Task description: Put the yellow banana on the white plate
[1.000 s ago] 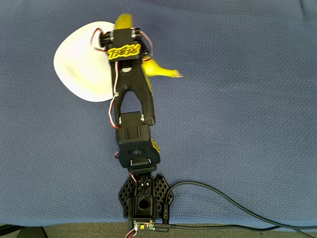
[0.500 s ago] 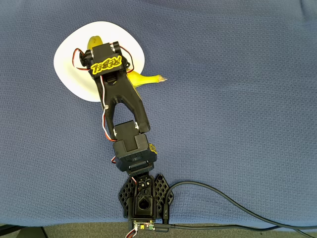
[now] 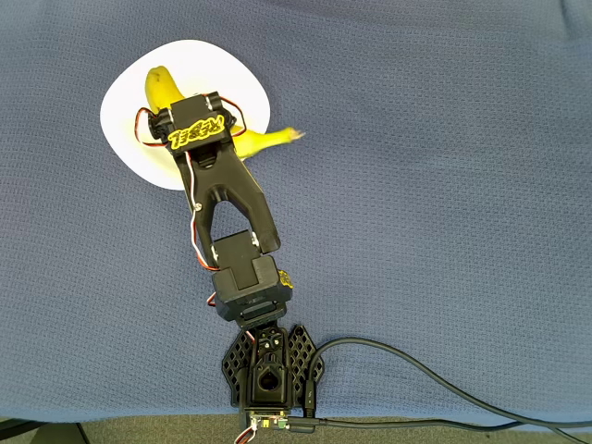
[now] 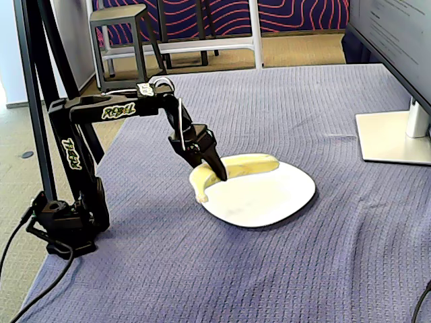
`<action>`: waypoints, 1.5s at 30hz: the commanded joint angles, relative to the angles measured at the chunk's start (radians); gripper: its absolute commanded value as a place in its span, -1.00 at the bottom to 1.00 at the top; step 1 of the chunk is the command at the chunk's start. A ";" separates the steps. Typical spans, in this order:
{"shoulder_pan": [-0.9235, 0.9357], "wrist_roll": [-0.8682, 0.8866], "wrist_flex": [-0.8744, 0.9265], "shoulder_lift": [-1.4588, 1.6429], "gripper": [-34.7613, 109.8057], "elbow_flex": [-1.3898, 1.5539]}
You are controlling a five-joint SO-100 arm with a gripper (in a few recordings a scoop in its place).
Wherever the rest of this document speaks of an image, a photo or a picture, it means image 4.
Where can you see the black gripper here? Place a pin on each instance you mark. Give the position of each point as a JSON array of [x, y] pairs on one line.
[[203, 145]]

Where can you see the yellow banana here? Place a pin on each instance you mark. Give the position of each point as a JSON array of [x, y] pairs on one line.
[[249, 165]]

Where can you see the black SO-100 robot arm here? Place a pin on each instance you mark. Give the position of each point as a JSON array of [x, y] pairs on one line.
[[84, 111]]

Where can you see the white rounded square plate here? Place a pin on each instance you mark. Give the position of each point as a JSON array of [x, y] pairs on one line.
[[262, 202]]

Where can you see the black chair legs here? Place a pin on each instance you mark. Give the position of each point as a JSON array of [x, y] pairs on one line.
[[203, 57]]

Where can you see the blue knitted table cloth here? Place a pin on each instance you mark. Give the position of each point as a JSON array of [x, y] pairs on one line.
[[235, 269]]

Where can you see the grey metal stool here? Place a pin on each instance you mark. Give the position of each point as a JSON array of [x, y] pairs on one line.
[[118, 15]]

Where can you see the purple panel with pink waves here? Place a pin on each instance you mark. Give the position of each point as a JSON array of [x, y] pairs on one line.
[[296, 13]]

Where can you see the black floor disc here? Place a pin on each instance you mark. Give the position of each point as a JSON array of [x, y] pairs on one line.
[[27, 155]]

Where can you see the computer monitor with silver stand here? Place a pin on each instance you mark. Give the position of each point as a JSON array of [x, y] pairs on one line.
[[387, 27]]

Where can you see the white metal frame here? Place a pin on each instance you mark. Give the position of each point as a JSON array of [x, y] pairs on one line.
[[256, 33]]

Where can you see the black camera tripod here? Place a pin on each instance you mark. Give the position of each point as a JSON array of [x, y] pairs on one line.
[[33, 84]]

